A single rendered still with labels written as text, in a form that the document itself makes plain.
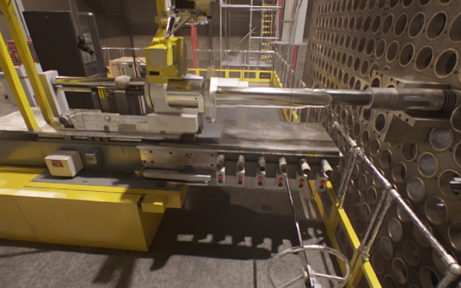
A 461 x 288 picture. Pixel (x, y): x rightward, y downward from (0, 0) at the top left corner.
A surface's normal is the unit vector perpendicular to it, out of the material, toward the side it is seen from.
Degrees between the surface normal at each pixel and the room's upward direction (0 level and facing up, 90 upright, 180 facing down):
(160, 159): 90
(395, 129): 90
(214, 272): 0
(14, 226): 90
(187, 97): 90
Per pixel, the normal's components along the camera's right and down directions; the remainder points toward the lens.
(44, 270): 0.01, -0.88
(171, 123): -0.07, 0.47
